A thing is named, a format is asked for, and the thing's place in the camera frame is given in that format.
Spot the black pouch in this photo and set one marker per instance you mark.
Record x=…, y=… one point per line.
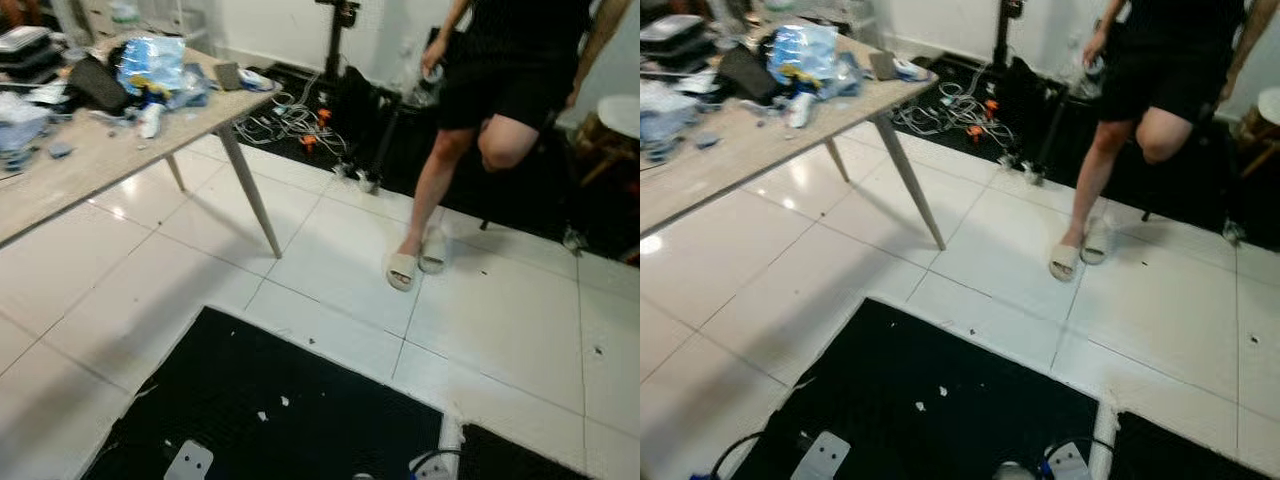
x=97, y=85
x=748, y=72

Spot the light wooden table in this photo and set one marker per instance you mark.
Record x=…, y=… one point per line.
x=740, y=160
x=90, y=165

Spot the large black floor mat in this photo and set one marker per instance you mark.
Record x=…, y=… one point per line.
x=920, y=390
x=270, y=400

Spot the clear plastic bottle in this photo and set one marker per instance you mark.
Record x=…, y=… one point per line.
x=428, y=90
x=1091, y=78

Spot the small grey card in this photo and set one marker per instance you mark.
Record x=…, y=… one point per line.
x=228, y=76
x=883, y=65

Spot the small black floor mat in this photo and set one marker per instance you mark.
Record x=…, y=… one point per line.
x=1180, y=450
x=510, y=458

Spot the pale blue tissue packs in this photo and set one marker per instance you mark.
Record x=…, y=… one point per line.
x=665, y=115
x=20, y=125

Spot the blue plastic bag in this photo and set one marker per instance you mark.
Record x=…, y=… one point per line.
x=803, y=52
x=150, y=65

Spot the round white wooden stool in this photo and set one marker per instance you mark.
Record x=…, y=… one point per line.
x=1265, y=105
x=620, y=115

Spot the person in black clothes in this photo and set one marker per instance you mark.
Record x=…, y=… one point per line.
x=500, y=60
x=1165, y=55

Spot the beige slipper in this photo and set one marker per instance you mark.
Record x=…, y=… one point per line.
x=1063, y=263
x=434, y=255
x=401, y=272
x=1097, y=245

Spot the black tripod stand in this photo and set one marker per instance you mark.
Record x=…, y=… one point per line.
x=1004, y=30
x=338, y=35

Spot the person's right hand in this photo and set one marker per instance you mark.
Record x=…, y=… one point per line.
x=1095, y=46
x=434, y=56

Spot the black bag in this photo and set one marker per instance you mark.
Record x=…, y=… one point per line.
x=358, y=100
x=1025, y=90

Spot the white bottle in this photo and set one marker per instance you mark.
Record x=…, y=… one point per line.
x=152, y=120
x=801, y=110

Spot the stack of food containers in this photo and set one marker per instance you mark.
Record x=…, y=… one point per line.
x=670, y=38
x=25, y=50

